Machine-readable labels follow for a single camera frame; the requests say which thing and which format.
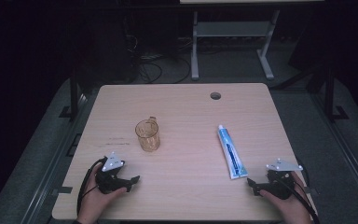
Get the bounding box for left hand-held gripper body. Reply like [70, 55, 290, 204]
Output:
[94, 151, 132, 195]

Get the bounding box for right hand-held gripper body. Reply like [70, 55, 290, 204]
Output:
[260, 158, 304, 201]

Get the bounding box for blue and white toothpaste tube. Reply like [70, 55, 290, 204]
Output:
[217, 124, 249, 181]

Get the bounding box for amber transparent cup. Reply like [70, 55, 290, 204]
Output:
[134, 116, 161, 153]

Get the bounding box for person's left hand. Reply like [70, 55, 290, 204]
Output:
[77, 162, 128, 224]

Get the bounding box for person's right hand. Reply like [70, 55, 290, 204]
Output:
[258, 170, 313, 224]

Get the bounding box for grey metal stand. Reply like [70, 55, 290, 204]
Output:
[190, 8, 282, 82]

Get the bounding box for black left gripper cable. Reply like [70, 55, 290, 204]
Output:
[76, 157, 108, 217]

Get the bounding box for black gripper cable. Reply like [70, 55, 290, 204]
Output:
[276, 158, 322, 224]
[76, 157, 108, 217]

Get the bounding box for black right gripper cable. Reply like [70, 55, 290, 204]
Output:
[276, 158, 322, 224]

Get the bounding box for aluminium frame rail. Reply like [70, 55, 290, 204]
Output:
[310, 92, 358, 217]
[20, 92, 90, 224]

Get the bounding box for black metal post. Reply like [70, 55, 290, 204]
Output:
[323, 63, 350, 123]
[59, 66, 82, 120]

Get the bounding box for black floor cables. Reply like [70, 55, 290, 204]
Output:
[124, 34, 192, 85]

